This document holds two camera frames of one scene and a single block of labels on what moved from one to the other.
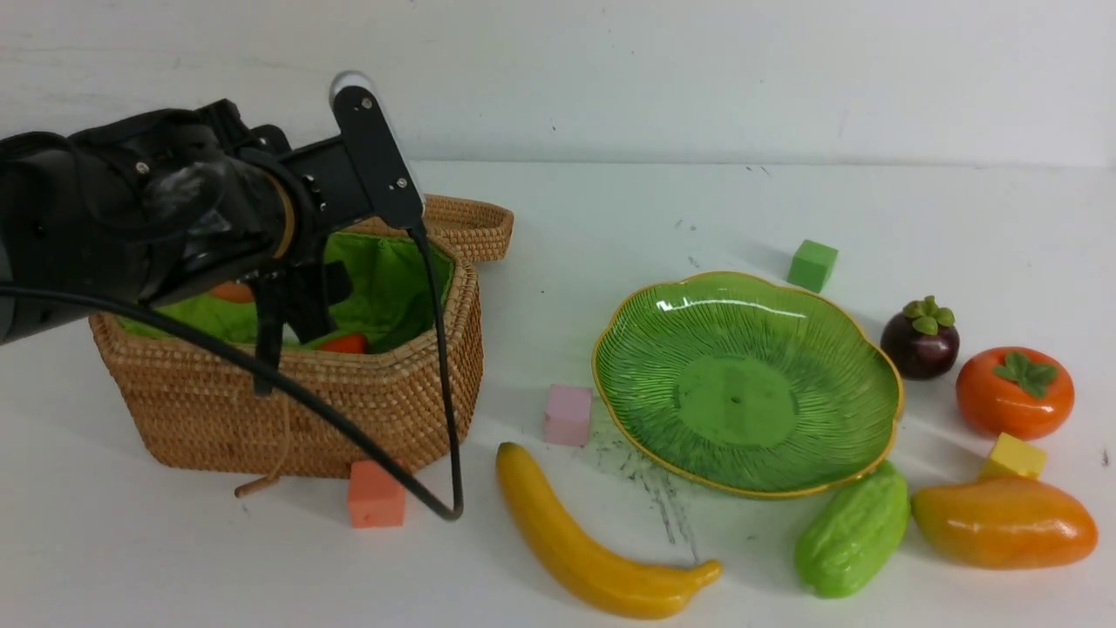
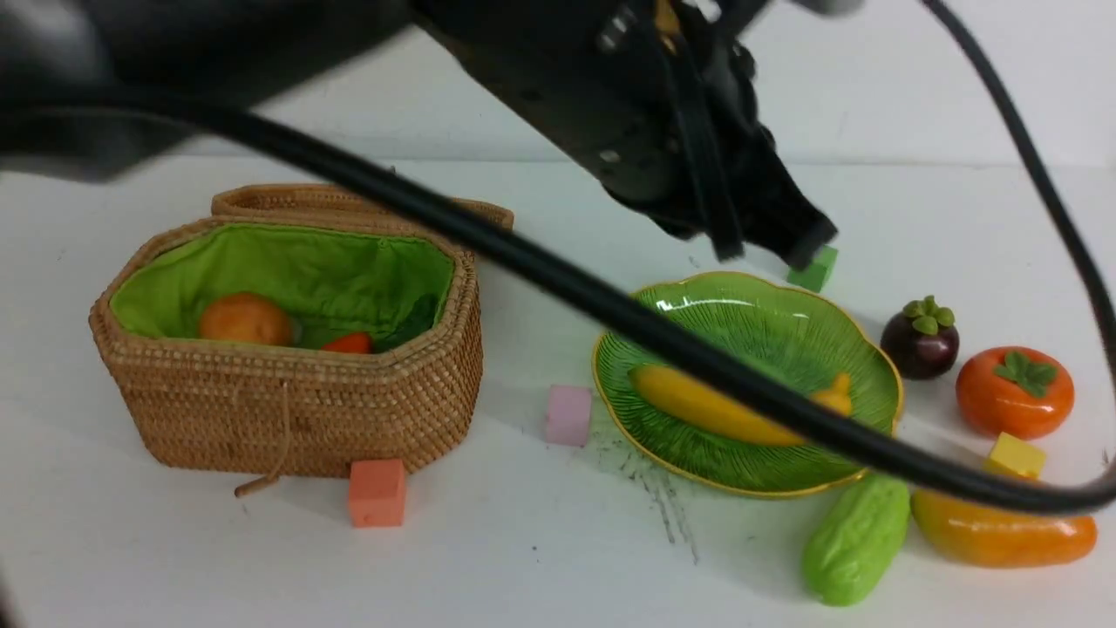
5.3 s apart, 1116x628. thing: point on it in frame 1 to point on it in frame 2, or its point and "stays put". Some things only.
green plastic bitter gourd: (852, 542) stays put
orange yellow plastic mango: (1007, 523) stays put
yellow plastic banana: (625, 590) to (729, 409)
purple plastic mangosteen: (921, 339) stays put
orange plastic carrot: (349, 344) stays put
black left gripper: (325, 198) to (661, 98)
